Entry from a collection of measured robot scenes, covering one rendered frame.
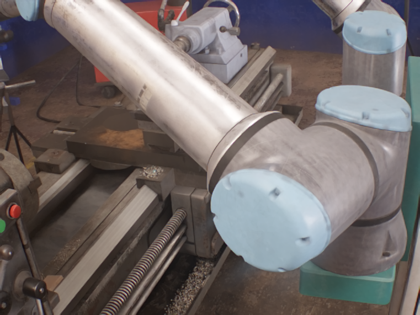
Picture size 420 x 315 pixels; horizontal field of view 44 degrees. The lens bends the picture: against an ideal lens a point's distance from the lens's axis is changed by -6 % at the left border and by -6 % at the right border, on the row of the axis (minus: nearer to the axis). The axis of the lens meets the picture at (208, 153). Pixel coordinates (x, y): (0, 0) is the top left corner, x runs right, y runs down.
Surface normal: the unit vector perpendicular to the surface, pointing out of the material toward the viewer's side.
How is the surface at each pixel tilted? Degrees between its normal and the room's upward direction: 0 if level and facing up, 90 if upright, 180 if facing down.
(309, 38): 90
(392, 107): 5
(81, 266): 36
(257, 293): 0
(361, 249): 70
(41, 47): 90
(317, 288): 90
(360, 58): 90
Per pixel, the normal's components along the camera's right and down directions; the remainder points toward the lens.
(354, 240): -0.26, 0.15
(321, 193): 0.50, -0.36
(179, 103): -0.39, -0.13
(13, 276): 0.93, 0.12
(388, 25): -0.09, -0.83
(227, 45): 0.82, -0.25
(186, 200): -0.37, 0.47
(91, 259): 0.49, -0.64
